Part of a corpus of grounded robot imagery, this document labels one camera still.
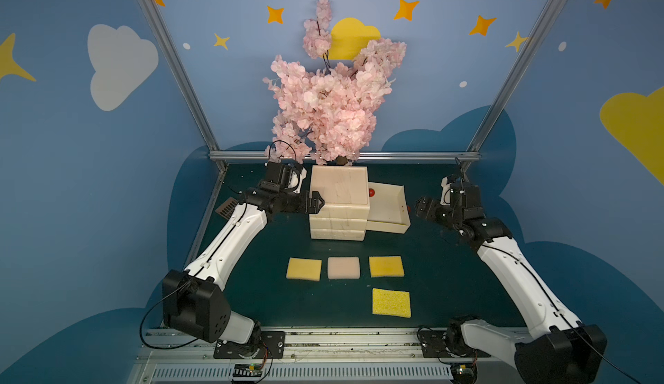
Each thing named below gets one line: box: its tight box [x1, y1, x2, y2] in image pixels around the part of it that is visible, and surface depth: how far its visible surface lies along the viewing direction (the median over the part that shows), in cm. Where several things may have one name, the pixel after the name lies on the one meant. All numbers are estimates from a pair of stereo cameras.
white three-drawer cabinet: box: [309, 165, 371, 242], surface depth 88 cm
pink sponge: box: [327, 256, 361, 280], surface depth 91 cm
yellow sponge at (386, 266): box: [368, 256, 405, 278], surface depth 90 cm
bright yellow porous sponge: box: [371, 288, 411, 319], surface depth 84 cm
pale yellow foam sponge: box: [286, 256, 323, 282], surface depth 90 cm
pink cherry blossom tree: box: [262, 0, 408, 165], surface depth 66 cm
